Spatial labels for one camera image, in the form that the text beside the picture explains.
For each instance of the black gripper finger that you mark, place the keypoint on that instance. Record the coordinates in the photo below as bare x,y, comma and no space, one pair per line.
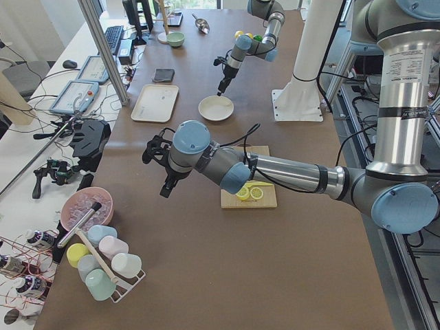
166,189
220,92

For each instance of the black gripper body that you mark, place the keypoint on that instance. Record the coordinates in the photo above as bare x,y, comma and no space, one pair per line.
172,174
228,72

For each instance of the cream round plate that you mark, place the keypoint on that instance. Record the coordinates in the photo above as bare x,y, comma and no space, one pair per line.
216,108

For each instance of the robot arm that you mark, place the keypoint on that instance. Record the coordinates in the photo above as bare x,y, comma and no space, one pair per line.
264,47
194,205

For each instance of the cream rabbit tray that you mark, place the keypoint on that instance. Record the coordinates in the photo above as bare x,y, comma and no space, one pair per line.
155,103

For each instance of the upper whole lemon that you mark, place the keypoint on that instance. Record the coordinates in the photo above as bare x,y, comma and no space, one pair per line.
238,33

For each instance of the green lime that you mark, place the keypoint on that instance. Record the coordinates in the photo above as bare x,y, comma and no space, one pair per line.
258,37

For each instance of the metal scoop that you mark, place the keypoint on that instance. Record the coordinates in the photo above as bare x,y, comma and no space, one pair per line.
201,24

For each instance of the grey folded cloth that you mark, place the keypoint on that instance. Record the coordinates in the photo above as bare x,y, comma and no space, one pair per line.
163,75

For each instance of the bamboo cutting board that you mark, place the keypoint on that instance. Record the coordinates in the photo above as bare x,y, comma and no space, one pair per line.
229,201

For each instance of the green bowl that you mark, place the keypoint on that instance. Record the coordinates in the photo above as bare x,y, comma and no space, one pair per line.
175,39

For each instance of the lower lemon slice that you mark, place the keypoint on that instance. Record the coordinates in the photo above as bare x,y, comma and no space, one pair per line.
243,194

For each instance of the lemon slice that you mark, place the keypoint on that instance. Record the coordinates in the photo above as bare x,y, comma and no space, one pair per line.
243,194
256,193

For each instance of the metal rod black tip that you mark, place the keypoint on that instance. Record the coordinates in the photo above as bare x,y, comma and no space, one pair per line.
94,208

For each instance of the wooden stand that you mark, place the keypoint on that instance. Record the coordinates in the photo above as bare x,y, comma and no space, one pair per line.
163,36

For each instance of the yellow plastic knife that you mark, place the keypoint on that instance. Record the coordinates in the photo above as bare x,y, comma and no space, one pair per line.
250,184

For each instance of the pink cup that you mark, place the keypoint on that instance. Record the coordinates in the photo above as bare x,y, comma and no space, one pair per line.
109,246

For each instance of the blue cup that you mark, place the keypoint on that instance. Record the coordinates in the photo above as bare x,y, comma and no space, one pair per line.
97,232

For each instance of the pink bowl with ice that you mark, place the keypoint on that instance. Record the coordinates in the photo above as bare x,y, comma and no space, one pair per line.
81,202

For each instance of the upper lemon slice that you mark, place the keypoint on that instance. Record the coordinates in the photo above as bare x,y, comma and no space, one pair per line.
256,193

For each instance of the white cup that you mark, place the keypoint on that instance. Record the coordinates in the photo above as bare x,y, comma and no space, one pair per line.
127,265

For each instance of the blue teach pendant near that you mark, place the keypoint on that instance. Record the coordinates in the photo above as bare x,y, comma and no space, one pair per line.
76,96

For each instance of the blue teach pendant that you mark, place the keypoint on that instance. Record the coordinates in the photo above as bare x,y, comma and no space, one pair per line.
94,70
76,96

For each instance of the blue teach pendant far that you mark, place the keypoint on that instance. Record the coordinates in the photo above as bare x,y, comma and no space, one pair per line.
94,70

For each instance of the white cup rack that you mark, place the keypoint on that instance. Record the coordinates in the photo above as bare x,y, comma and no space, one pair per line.
125,285

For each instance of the grey cup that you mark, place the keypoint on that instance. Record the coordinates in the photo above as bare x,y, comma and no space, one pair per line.
87,264

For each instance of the yellow cup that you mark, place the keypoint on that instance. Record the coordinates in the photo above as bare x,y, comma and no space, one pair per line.
75,252

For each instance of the green cup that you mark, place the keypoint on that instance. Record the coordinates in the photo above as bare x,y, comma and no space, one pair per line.
99,284

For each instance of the black computer mouse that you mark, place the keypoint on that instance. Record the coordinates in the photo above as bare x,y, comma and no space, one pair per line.
70,64

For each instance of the black keyboard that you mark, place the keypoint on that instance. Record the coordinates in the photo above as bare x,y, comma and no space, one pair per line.
113,36

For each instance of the tea bottle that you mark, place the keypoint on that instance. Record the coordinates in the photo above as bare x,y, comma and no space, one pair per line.
41,240

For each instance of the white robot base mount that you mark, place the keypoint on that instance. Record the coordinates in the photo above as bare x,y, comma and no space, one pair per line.
299,101

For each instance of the aluminium frame post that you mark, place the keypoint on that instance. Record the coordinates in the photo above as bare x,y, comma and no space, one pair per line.
93,22

